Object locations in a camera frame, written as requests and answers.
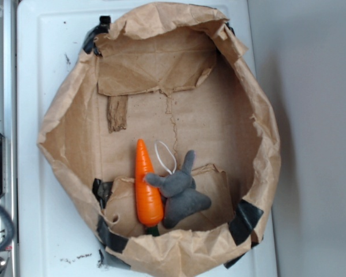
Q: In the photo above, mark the grey plush bunny toy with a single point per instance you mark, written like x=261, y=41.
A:
x=179, y=190

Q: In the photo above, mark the silver metal rail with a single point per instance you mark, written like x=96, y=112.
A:
x=8, y=16

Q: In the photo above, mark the brown paper bag tray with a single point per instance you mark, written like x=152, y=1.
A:
x=172, y=72

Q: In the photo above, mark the orange plastic toy carrot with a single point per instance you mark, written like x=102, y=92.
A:
x=149, y=205

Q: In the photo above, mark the white plastic board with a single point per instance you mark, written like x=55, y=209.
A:
x=53, y=239

